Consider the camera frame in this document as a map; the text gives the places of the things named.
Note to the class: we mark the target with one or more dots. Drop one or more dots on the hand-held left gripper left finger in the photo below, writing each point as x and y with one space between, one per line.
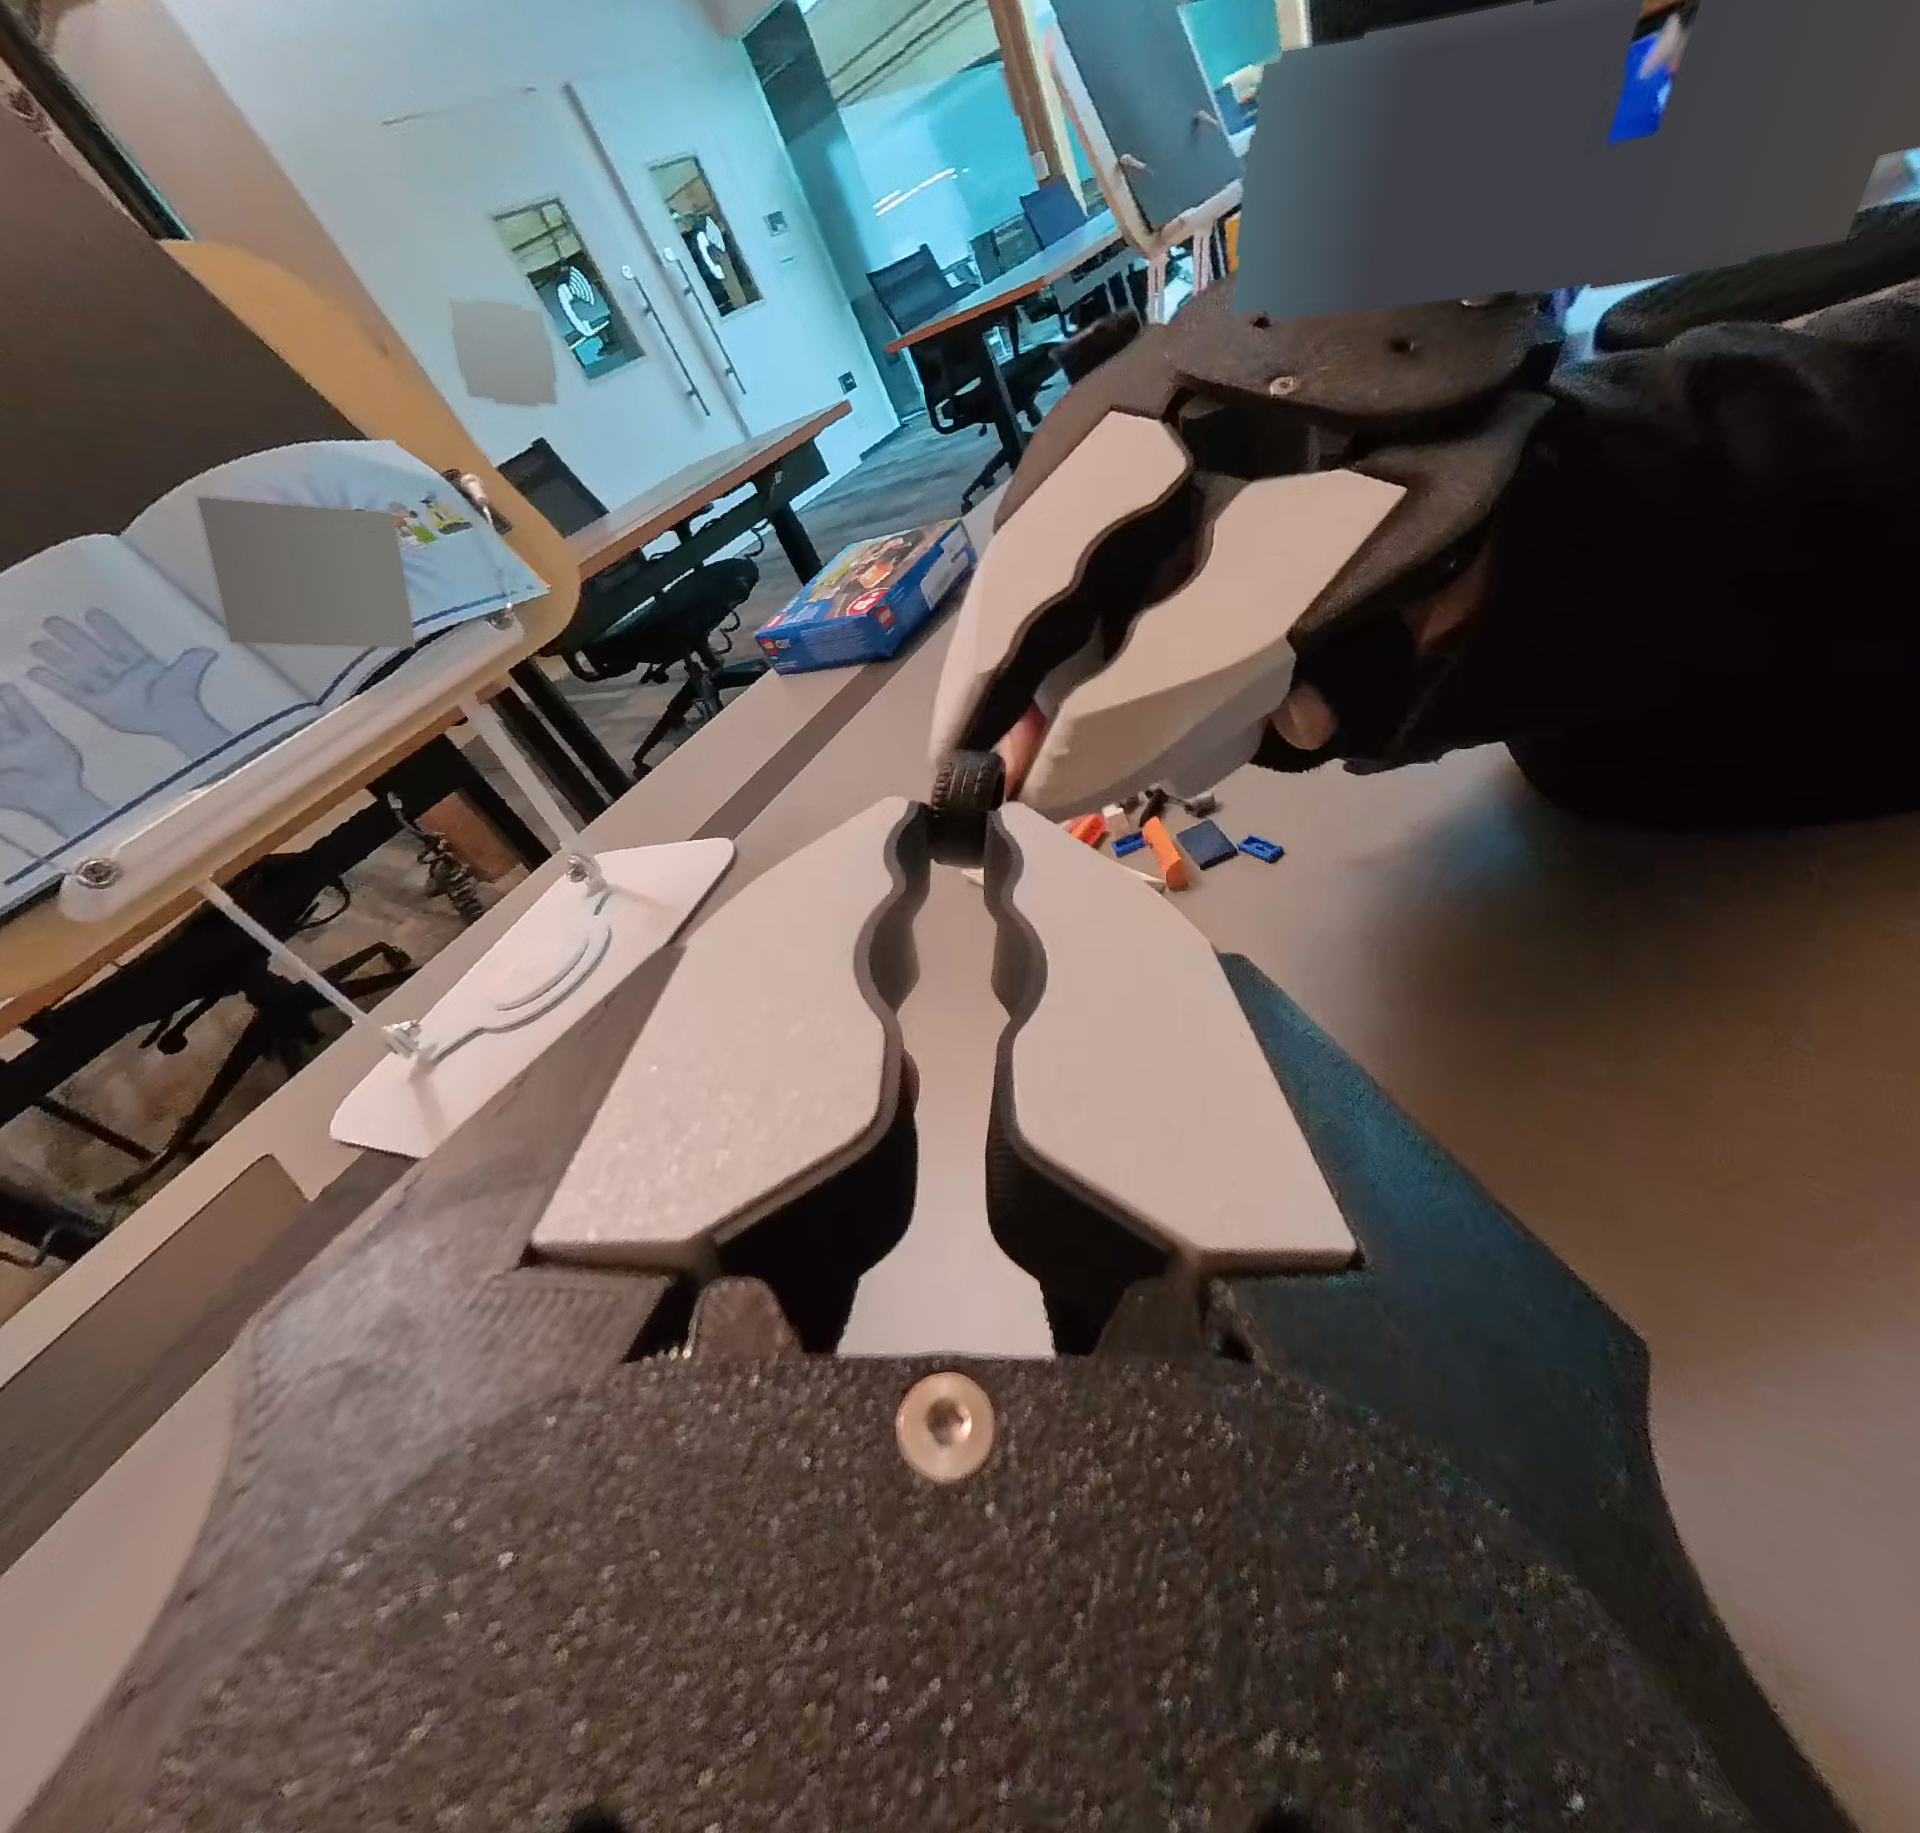
735 1098

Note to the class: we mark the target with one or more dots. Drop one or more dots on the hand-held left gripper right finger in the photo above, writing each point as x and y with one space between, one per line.
1171 1098

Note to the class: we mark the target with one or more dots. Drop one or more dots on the small blue lego piece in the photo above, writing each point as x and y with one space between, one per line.
1260 849

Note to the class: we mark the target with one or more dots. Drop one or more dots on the blue lego box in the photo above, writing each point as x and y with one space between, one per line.
871 599

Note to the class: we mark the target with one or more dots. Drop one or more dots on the long wooden desk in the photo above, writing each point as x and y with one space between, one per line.
1006 291

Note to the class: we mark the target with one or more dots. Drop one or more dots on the black office chair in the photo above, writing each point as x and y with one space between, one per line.
645 619

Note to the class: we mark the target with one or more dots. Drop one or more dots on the person's right hand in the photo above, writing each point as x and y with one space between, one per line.
1396 678

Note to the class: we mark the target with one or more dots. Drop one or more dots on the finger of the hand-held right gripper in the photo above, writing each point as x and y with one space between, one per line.
1230 634
1050 573

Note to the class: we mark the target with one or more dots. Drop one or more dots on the person's right forearm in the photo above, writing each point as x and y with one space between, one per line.
1710 544

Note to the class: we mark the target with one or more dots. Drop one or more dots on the pile of loose lego pieces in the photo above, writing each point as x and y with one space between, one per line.
1155 843

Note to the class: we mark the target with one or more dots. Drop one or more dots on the black lego wheel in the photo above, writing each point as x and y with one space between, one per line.
965 783

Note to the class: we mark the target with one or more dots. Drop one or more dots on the open instruction booklet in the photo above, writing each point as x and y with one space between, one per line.
121 663

